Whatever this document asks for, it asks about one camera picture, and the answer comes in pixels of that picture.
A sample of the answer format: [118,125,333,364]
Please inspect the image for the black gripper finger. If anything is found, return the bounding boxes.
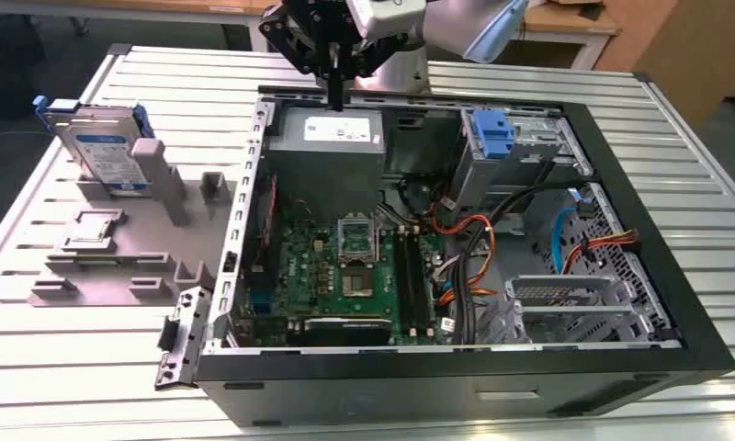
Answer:
[337,36,405,113]
[257,4,338,113]

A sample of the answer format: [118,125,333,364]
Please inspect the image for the hard disk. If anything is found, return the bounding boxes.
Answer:
[33,96,157,198]

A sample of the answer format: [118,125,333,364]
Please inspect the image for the metal disk bay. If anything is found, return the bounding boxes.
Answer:
[502,274,675,345]

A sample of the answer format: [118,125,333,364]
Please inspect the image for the wooden desk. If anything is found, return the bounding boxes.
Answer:
[35,0,623,71]

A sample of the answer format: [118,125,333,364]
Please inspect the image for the blue drive latch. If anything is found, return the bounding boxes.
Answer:
[472,108,517,161]

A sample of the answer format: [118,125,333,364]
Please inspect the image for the grey power supply unit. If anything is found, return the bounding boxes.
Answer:
[265,107,386,221]

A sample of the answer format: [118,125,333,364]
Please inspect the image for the grey metal drive cage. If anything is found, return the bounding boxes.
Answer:
[449,107,589,217]

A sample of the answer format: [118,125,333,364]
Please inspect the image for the metal socket cover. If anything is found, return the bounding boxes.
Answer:
[336,213,384,267]

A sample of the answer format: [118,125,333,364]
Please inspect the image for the green motherboard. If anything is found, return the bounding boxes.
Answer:
[237,215,454,348]

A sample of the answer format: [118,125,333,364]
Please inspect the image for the black RAM slot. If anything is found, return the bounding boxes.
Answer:
[409,223,437,339]
[392,223,421,339]

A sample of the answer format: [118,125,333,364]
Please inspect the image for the grey parts rack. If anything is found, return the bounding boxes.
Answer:
[26,140,239,308]

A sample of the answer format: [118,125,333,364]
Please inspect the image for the CPU socket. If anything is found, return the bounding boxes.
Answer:
[338,264,398,300]

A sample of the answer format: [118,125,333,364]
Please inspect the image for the silver CPU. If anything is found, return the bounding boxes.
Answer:
[71,215,114,243]

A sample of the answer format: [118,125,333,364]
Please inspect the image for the blue expansion slot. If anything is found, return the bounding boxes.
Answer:
[249,287,277,318]

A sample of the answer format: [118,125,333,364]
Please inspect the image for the black graphics card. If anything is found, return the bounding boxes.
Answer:
[284,315,393,348]

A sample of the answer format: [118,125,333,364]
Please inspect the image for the grey expansion card latch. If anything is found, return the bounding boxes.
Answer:
[151,284,231,391]

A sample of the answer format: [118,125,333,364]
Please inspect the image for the black open PC case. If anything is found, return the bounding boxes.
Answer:
[151,85,735,428]

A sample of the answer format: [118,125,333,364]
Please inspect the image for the orange wire bundle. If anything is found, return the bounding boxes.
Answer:
[426,213,501,307]

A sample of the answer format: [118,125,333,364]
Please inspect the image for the blue wire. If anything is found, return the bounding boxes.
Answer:
[548,186,595,277]

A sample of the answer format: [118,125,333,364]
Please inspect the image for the black cable bundle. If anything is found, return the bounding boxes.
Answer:
[449,181,589,345]

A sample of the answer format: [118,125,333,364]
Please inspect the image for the orange red power wire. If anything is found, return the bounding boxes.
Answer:
[560,229,641,277]

